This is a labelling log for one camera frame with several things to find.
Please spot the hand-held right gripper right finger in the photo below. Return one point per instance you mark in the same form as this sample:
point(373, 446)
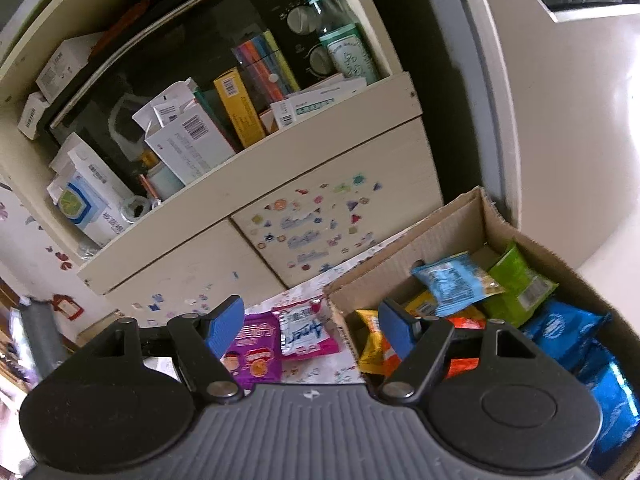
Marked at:
point(395, 327)

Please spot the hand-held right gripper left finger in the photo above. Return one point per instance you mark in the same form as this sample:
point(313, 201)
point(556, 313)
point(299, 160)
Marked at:
point(225, 325)

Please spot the orange-yellow snack packet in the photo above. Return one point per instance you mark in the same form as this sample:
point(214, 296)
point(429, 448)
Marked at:
point(372, 345)

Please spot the small yellow snack packet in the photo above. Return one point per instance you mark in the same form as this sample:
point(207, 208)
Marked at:
point(420, 304)

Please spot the light blue snack packet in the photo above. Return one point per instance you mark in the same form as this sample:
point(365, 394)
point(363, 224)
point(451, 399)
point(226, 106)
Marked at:
point(450, 280)

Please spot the red snack packet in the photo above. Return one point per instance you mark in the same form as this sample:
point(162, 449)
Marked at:
point(467, 320)

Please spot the brown cardboard box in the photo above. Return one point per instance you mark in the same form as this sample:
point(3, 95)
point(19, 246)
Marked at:
point(440, 240)

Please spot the green snack packet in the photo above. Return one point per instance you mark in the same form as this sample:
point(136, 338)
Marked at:
point(520, 285)

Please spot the shiny blue snack packet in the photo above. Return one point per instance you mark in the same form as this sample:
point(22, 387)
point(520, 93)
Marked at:
point(565, 330)
point(612, 405)

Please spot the purple snack packet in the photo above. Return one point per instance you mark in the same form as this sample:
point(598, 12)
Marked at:
point(255, 355)

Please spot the pink and white snack packet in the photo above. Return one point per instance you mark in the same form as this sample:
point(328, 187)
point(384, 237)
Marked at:
point(302, 332)

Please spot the clear glass jar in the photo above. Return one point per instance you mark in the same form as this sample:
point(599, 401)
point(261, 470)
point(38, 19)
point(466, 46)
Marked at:
point(137, 207)

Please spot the pale round jar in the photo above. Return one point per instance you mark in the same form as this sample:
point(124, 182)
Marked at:
point(167, 182)

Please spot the white wooden cabinet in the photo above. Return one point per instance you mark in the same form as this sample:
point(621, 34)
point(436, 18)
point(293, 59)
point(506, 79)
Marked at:
point(320, 160)

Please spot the large white barcode box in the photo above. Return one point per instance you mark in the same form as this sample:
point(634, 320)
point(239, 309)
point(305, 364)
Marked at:
point(185, 145)

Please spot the grey padded pole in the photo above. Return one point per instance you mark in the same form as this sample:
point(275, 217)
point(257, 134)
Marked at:
point(40, 335)

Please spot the white box with blue label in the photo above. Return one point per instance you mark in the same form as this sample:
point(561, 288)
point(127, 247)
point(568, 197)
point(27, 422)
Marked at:
point(85, 200)

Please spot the yellow box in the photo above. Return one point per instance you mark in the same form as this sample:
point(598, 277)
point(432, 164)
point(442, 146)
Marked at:
point(240, 110)

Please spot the dark green box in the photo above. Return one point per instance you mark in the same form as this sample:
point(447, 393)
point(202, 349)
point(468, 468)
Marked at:
point(210, 110)

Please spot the open white carton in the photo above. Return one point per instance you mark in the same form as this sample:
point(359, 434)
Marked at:
point(165, 105)

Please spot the flat white box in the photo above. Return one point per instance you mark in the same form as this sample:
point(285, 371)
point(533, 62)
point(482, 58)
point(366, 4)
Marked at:
point(320, 97)

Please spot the pack of coloured markers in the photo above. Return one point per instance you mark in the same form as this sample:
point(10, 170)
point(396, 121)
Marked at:
point(260, 67)

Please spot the white refrigerator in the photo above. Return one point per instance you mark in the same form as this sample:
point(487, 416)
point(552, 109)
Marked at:
point(575, 135)

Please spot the black toaster oven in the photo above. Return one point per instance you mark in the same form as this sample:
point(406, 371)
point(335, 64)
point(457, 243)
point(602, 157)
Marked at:
point(165, 60)

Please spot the glass bottle with green label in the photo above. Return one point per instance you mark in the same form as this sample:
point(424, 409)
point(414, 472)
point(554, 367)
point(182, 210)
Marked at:
point(350, 55)

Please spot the small white box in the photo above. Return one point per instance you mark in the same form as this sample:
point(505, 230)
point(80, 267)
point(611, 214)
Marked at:
point(32, 117)

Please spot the white box with barcode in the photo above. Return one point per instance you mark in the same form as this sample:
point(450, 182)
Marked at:
point(70, 67)

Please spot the red house wall sticker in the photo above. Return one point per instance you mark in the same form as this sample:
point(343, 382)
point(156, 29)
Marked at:
point(75, 312)

